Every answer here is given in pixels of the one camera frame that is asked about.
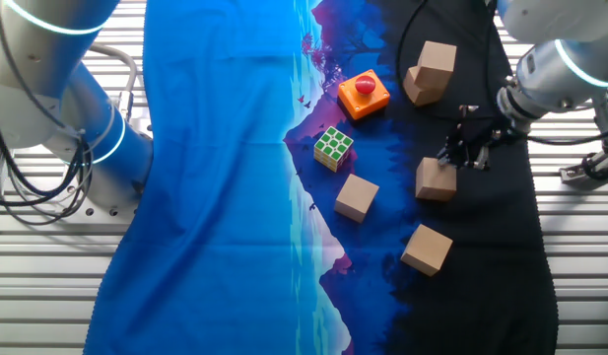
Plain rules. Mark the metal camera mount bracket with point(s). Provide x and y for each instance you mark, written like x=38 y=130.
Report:
x=587 y=170

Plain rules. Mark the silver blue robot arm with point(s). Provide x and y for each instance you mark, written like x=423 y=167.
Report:
x=87 y=123

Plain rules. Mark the plain wooden cube block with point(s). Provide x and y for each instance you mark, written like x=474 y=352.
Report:
x=434 y=183
x=356 y=197
x=419 y=94
x=426 y=249
x=436 y=61

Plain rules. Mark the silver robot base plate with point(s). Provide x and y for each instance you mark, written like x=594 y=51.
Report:
x=106 y=219

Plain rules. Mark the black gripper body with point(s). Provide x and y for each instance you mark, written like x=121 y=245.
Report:
x=481 y=133

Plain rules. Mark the green faced puzzle cube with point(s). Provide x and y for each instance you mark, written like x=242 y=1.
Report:
x=333 y=148

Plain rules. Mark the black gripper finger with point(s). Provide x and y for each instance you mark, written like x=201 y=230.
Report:
x=481 y=159
x=444 y=153

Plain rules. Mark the blue black landscape cloth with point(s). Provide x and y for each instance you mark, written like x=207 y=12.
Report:
x=210 y=197

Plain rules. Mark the orange box with red button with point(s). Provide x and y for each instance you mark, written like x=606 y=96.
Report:
x=362 y=96

